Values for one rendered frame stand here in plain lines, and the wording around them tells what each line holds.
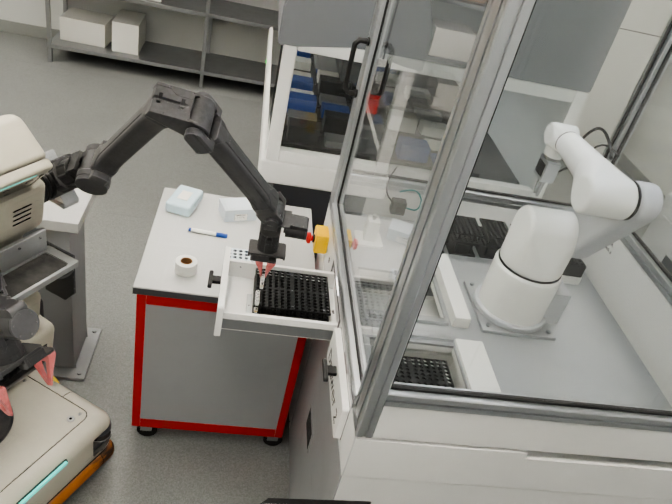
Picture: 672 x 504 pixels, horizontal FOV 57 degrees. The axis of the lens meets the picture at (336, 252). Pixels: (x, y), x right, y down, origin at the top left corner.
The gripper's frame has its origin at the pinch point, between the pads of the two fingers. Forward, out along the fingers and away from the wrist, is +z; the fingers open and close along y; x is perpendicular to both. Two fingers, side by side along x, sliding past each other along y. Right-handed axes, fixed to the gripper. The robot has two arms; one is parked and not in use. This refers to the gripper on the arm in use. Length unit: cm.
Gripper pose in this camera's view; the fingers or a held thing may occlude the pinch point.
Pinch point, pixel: (263, 273)
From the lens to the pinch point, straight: 178.2
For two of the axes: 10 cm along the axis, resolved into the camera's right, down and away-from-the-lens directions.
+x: 0.3, 5.8, -8.1
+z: -1.9, 8.0, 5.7
